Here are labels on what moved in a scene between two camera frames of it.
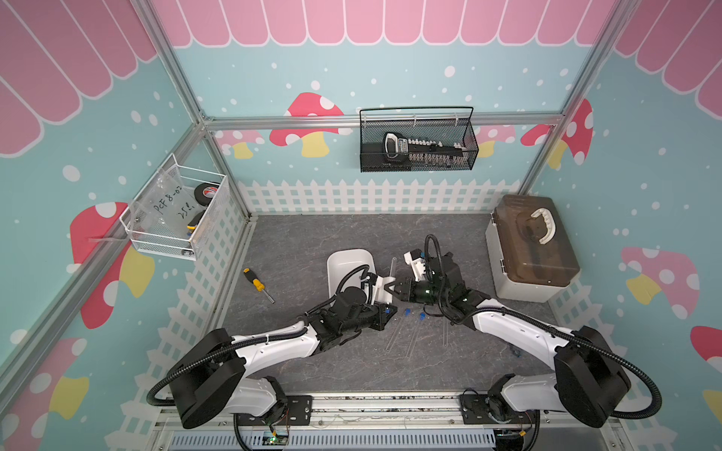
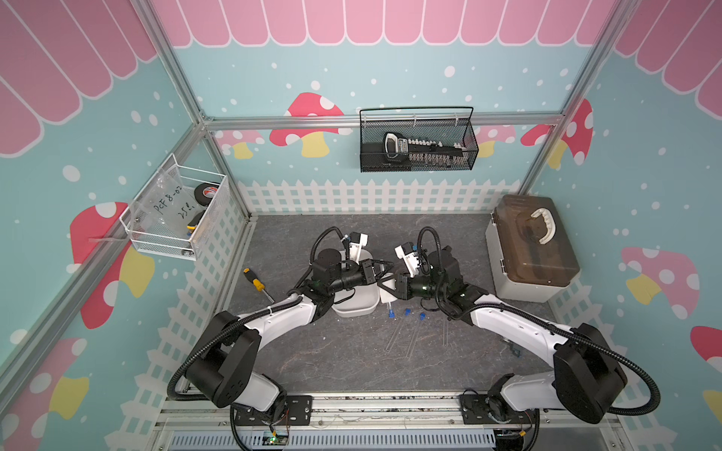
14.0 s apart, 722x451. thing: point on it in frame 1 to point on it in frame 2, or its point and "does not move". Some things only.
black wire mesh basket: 398,139 does not move
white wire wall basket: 175,213 does not move
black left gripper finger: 382,321 to 384,274
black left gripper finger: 388,310 to 384,261
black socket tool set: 426,151 does not move
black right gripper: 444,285 does not move
